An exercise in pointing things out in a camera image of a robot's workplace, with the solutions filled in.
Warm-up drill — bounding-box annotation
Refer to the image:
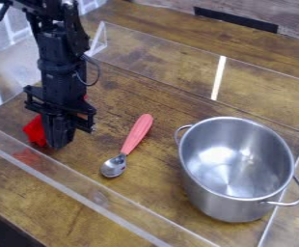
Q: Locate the spoon with pink handle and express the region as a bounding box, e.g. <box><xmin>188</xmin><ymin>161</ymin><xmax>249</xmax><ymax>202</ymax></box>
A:
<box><xmin>100</xmin><ymin>114</ymin><xmax>153</xmax><ymax>178</ymax></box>

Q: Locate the silver steel pot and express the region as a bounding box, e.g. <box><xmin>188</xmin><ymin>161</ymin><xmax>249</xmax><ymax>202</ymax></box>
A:
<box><xmin>173</xmin><ymin>117</ymin><xmax>299</xmax><ymax>223</ymax></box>

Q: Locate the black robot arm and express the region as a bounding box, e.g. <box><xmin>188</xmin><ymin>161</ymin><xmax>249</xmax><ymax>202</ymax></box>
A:
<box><xmin>0</xmin><ymin>0</ymin><xmax>96</xmax><ymax>149</ymax></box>

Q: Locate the clear acrylic front barrier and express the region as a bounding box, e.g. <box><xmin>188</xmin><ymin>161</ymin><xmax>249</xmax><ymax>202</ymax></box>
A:
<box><xmin>0</xmin><ymin>130</ymin><xmax>218</xmax><ymax>247</ymax></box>

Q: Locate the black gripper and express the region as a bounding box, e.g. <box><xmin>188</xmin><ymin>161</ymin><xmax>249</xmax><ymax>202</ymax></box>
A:
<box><xmin>22</xmin><ymin>60</ymin><xmax>96</xmax><ymax>149</ymax></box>

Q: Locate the red rectangular block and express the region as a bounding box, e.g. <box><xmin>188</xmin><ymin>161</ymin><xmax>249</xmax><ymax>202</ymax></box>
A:
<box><xmin>22</xmin><ymin>115</ymin><xmax>46</xmax><ymax>147</ymax></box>

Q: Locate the black strip on table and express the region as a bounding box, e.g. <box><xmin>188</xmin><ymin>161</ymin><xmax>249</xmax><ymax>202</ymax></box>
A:
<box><xmin>193</xmin><ymin>7</ymin><xmax>278</xmax><ymax>34</ymax></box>

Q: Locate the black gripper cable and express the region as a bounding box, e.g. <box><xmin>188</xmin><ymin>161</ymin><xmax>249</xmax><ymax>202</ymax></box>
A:
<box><xmin>73</xmin><ymin>54</ymin><xmax>101</xmax><ymax>87</ymax></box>

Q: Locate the clear acrylic triangle bracket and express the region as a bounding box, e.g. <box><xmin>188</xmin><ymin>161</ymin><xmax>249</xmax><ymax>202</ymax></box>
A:
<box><xmin>86</xmin><ymin>21</ymin><xmax>106</xmax><ymax>57</ymax></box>

